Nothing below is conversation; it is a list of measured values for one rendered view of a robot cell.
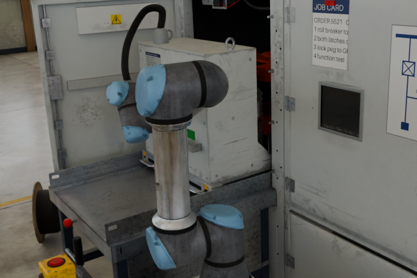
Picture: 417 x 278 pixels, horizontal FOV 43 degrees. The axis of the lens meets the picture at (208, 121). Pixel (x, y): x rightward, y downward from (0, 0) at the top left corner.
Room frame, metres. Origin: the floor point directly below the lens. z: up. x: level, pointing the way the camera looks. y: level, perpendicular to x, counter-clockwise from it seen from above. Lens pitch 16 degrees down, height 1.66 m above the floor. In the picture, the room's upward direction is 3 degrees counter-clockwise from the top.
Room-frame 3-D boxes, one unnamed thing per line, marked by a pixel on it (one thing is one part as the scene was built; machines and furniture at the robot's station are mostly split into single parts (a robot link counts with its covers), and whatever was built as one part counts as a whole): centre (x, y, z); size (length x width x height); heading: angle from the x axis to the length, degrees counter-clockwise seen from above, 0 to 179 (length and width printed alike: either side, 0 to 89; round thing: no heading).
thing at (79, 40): (2.27, 0.40, 1.21); 0.63 x 0.07 x 0.74; 114
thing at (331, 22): (1.59, -0.38, 1.46); 0.15 x 0.01 x 0.21; 33
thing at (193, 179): (1.95, 0.13, 0.90); 0.54 x 0.05 x 0.06; 34
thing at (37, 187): (3.13, 1.04, 0.20); 0.40 x 0.22 x 0.40; 8
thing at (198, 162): (1.95, 0.14, 1.15); 0.48 x 0.01 x 0.48; 34
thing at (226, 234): (1.30, -0.02, 0.97); 0.13 x 0.12 x 0.14; 114
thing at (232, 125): (2.09, -0.07, 1.15); 0.51 x 0.50 x 0.48; 124
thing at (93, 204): (1.90, 0.21, 0.82); 0.68 x 0.62 x 0.06; 123
